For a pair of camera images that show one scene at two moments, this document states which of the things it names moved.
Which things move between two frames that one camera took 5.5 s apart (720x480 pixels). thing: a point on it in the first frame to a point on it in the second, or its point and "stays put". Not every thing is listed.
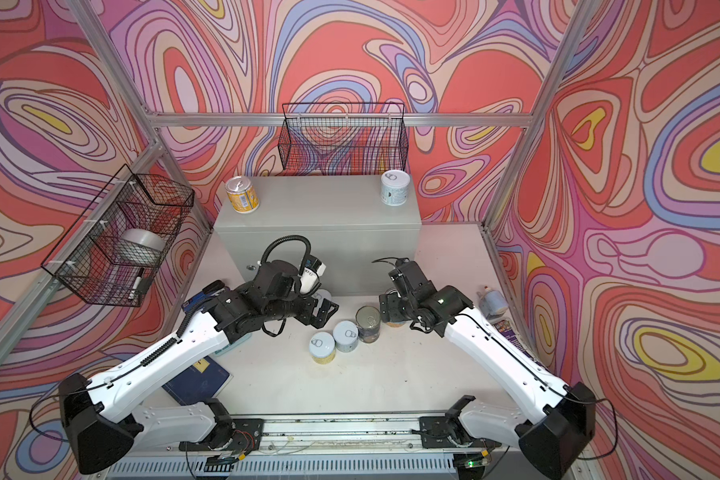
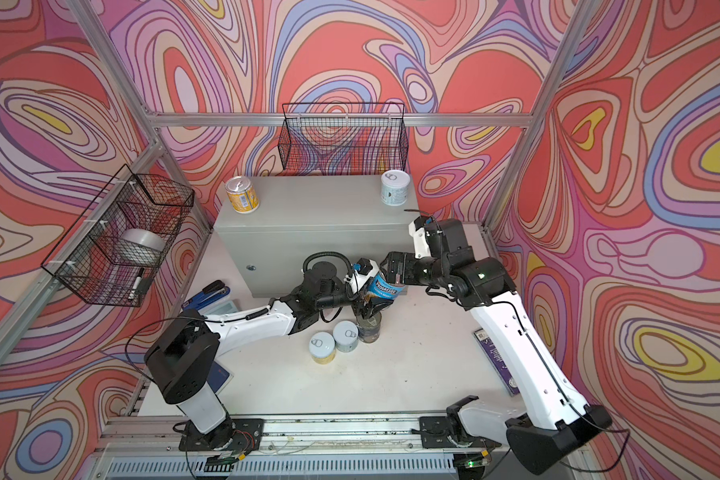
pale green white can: (394, 186) stays put
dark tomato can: (368, 320) stays put
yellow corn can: (242, 194) stays put
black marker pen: (136, 284) stays put
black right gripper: (389, 307) to (407, 260)
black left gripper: (318, 322) to (367, 311)
